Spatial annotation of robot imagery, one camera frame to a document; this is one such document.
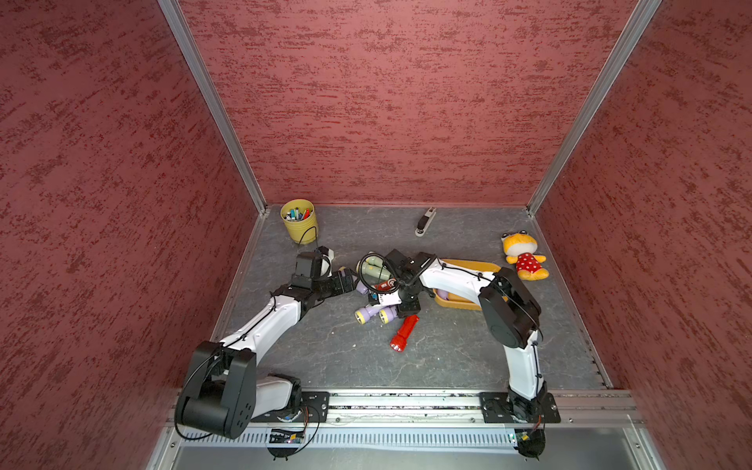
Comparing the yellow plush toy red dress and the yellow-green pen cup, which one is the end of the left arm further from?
the yellow plush toy red dress

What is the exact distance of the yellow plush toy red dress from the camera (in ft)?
3.18

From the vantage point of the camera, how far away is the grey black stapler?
112 centimetres

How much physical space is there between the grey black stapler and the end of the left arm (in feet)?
1.32

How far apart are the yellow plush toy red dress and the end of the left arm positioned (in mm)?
587

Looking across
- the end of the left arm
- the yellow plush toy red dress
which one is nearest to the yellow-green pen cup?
the end of the left arm

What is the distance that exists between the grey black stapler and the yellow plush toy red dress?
0.95 feet

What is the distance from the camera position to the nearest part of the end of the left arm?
2.25 feet
